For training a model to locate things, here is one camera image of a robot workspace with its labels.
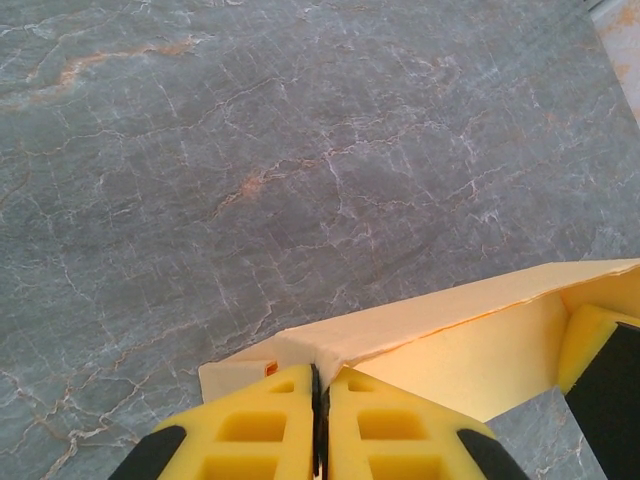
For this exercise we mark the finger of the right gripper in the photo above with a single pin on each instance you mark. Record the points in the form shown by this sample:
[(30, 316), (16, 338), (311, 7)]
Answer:
[(605, 380)]

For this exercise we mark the orange paper box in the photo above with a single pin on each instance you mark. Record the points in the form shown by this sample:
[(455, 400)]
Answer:
[(450, 360)]

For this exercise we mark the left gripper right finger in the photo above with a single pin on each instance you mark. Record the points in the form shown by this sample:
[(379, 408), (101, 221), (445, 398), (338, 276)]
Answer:
[(395, 430)]

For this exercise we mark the aluminium table side rail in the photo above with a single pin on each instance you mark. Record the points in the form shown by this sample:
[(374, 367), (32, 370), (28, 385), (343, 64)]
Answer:
[(617, 6)]

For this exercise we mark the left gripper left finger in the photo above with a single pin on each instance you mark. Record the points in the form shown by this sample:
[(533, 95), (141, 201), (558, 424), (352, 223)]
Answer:
[(250, 430)]

